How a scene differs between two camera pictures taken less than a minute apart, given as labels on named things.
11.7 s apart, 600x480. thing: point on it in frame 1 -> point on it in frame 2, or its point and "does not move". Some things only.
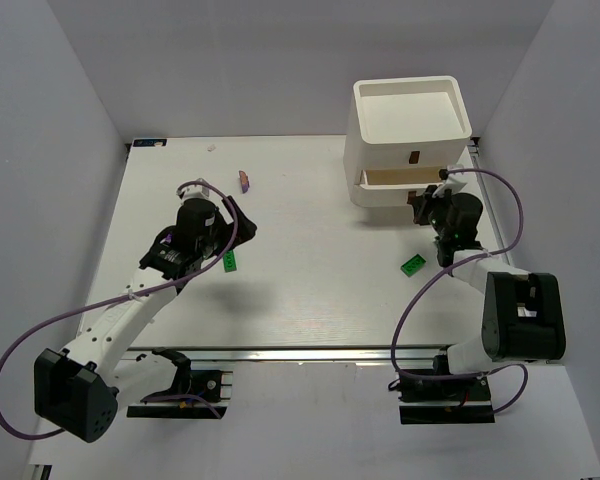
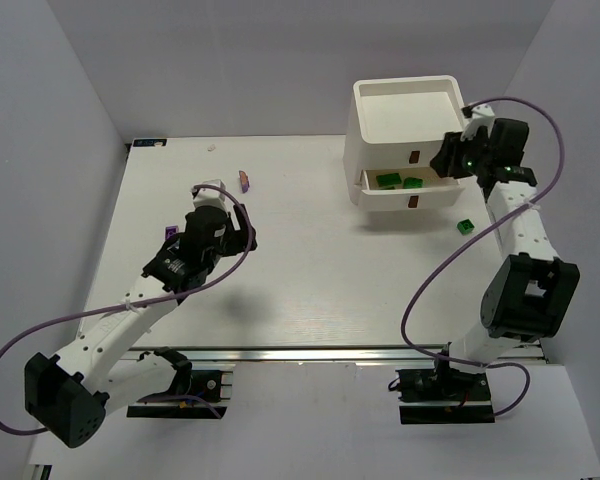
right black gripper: x=425 y=209 -> x=450 y=157
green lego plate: x=229 y=261 -> x=388 y=180
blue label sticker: x=149 y=142 does not move
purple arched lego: x=244 y=181 does not move
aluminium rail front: x=286 y=354 does not move
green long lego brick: x=413 y=265 -> x=412 y=183
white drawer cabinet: x=400 y=133 does not move
